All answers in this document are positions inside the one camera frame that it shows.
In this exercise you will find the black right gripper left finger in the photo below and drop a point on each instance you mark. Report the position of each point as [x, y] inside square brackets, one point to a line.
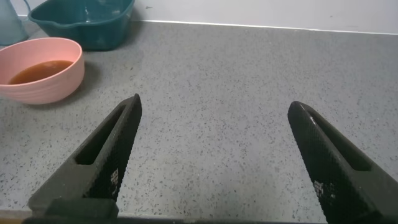
[102, 161]

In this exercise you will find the clear blue ribbed cup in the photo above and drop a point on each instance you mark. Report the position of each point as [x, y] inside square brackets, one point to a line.
[11, 25]

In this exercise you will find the pink round bowl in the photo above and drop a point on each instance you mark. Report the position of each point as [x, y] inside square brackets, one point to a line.
[46, 90]

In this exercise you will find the reddish brown liquid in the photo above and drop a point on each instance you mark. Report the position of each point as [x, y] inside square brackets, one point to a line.
[40, 71]

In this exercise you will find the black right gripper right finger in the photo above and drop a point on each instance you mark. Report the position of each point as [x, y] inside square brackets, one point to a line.
[335, 174]

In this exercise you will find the teal square plastic basin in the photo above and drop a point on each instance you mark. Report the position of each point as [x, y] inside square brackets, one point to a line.
[90, 31]

